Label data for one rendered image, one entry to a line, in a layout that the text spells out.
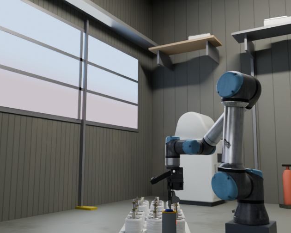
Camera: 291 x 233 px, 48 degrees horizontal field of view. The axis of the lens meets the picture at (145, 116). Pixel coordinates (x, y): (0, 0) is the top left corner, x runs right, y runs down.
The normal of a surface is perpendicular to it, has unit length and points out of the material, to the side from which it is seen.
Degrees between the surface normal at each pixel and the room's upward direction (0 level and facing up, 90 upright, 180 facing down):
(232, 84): 82
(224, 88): 82
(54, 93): 90
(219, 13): 90
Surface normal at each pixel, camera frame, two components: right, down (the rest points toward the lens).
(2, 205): 0.86, -0.07
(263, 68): -0.51, -0.12
